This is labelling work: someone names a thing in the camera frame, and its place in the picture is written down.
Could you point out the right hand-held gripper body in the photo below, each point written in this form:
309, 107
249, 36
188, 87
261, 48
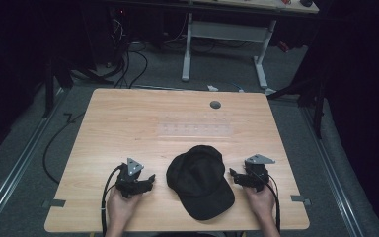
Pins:
258, 173

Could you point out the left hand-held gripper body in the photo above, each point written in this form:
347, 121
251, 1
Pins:
130, 176

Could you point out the black baseball cap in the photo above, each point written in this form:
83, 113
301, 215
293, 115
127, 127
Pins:
199, 182

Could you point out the person's right hand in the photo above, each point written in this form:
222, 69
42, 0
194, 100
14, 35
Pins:
260, 202

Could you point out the person's left hand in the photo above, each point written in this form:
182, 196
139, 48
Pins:
121, 207

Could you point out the grey tape piece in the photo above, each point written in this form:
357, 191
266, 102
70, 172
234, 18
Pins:
300, 199
54, 203

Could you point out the clear plastic strip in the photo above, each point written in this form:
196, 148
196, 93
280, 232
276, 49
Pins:
195, 128

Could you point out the round grey table grommet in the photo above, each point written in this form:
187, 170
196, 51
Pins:
215, 105

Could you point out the black metal stand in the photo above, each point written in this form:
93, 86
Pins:
317, 108
49, 89

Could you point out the red object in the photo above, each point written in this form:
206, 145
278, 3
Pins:
283, 46

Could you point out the white-legged desk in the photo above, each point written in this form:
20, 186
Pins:
225, 32

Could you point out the metal floor rail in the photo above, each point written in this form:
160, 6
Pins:
16, 168
330, 171

